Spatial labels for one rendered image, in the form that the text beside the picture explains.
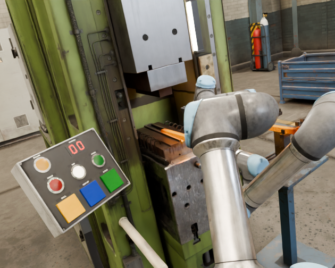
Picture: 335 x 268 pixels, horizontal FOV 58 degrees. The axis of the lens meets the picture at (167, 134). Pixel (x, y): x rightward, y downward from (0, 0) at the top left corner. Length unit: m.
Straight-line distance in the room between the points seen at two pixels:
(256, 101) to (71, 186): 0.71
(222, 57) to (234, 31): 7.72
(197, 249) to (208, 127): 1.13
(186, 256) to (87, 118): 0.88
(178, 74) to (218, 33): 0.43
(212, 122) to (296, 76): 4.62
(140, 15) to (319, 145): 0.88
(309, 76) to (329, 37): 4.85
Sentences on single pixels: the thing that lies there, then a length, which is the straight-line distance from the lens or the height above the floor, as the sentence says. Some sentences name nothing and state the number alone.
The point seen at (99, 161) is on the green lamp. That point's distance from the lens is 1.22.
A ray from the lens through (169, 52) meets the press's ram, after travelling 1.43.
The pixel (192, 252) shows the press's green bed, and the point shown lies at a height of 0.39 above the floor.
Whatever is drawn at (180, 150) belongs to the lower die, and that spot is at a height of 0.95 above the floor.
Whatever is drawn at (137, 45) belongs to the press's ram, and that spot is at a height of 1.48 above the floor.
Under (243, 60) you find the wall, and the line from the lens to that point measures 9.73.
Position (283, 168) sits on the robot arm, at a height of 1.08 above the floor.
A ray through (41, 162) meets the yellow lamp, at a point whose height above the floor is 1.17.
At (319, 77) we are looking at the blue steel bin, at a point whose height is 0.45.
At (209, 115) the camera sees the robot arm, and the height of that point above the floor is 1.31.
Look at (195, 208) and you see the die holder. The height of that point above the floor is 0.64.
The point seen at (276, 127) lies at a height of 0.98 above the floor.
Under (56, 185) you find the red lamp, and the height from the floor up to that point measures 1.09.
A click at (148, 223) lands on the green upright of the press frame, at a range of 1.75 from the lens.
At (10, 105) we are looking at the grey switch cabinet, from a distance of 6.54.
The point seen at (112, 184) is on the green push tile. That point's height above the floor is 1.00.
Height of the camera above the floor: 1.52
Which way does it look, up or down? 19 degrees down
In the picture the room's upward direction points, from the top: 11 degrees counter-clockwise
